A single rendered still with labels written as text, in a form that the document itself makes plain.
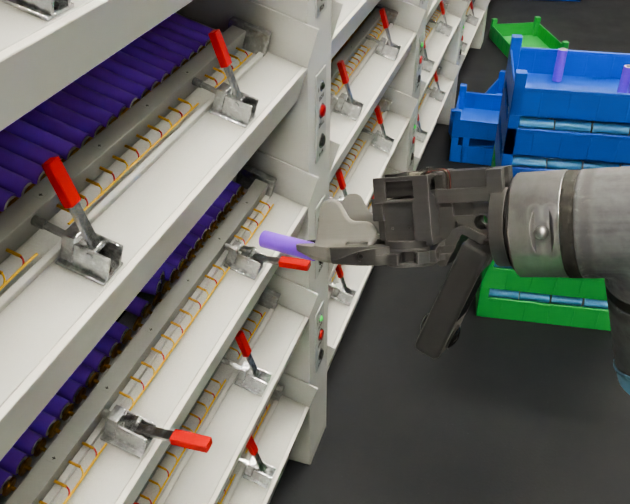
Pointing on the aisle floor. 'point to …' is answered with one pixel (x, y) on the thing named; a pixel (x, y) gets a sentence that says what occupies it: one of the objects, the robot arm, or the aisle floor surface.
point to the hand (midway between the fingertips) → (314, 251)
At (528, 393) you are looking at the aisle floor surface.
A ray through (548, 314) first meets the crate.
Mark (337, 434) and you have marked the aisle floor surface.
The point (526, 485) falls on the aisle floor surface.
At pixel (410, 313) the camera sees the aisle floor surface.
